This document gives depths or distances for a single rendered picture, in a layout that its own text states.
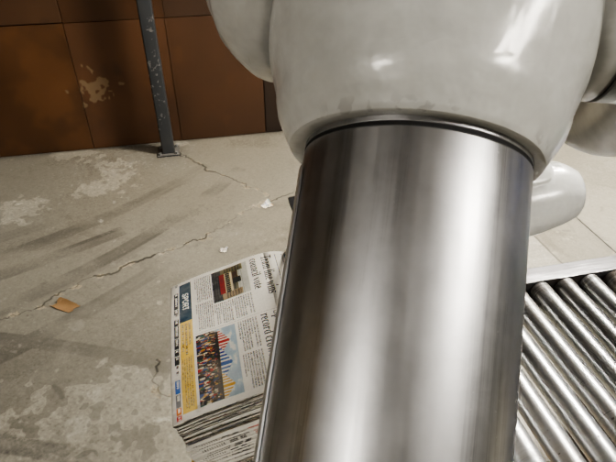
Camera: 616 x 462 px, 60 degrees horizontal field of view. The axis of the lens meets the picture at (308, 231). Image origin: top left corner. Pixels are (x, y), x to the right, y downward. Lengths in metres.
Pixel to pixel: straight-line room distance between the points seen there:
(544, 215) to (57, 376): 1.89
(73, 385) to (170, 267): 0.73
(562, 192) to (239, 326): 0.49
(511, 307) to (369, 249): 0.06
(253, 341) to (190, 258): 1.92
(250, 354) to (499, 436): 0.59
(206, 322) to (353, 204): 0.66
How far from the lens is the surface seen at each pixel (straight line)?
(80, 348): 2.37
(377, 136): 0.20
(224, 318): 0.83
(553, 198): 0.81
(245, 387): 0.74
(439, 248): 0.19
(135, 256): 2.76
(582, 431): 1.10
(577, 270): 1.43
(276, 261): 0.90
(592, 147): 0.50
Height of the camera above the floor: 1.61
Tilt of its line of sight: 35 degrees down
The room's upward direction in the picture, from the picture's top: straight up
